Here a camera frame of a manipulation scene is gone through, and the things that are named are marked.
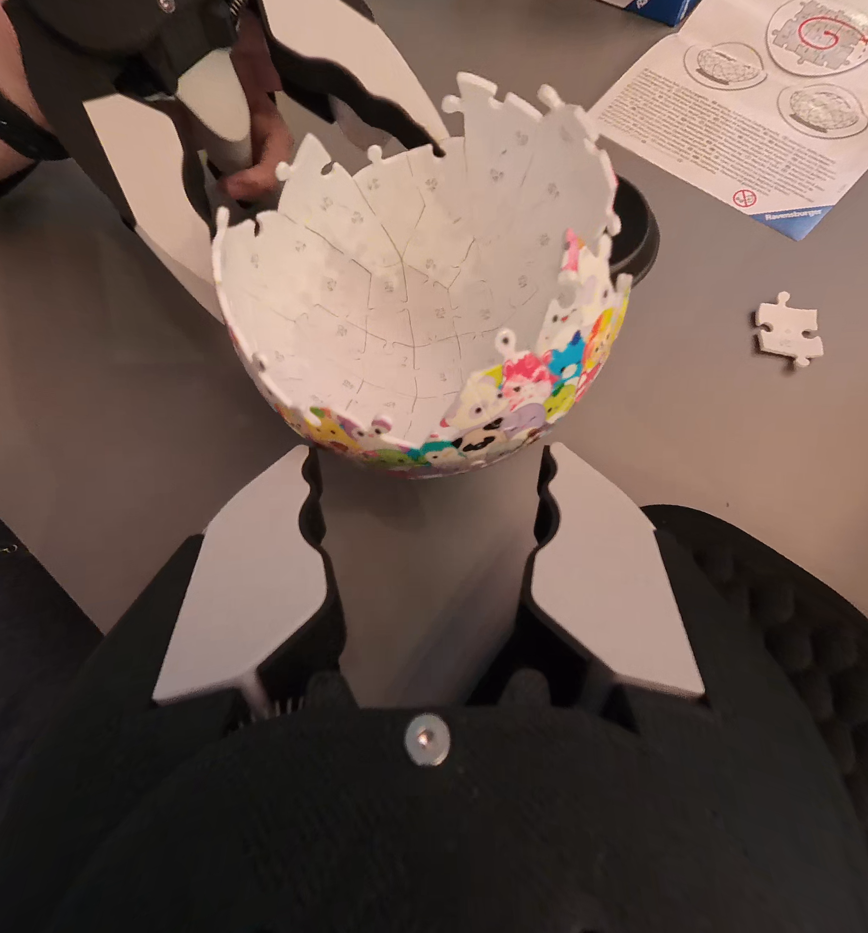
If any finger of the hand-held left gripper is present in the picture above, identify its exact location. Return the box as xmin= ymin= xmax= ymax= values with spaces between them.
xmin=83 ymin=91 xmax=229 ymax=325
xmin=257 ymin=0 xmax=452 ymax=159

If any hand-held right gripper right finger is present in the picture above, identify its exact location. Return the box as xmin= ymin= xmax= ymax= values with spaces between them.
xmin=523 ymin=443 xmax=708 ymax=711

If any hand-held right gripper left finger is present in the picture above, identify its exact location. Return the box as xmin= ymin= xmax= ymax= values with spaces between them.
xmin=153 ymin=445 xmax=347 ymax=704

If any partly built puzzle ball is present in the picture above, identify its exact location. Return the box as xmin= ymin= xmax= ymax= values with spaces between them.
xmin=211 ymin=71 xmax=633 ymax=478

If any white puzzle piece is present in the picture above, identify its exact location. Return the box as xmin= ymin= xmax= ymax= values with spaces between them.
xmin=754 ymin=292 xmax=824 ymax=369

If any printed puzzle box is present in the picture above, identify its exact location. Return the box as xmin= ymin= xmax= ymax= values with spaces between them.
xmin=597 ymin=0 xmax=704 ymax=29

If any black ball stand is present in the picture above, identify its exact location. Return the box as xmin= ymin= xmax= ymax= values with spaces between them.
xmin=601 ymin=175 xmax=661 ymax=285

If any person's left hand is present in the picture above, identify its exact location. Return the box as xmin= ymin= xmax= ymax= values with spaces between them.
xmin=221 ymin=33 xmax=296 ymax=203

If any black cushioned pad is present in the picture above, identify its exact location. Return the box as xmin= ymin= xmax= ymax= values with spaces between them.
xmin=641 ymin=503 xmax=868 ymax=864

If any folded instruction leaflet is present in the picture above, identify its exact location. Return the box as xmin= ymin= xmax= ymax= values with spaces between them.
xmin=590 ymin=0 xmax=868 ymax=242

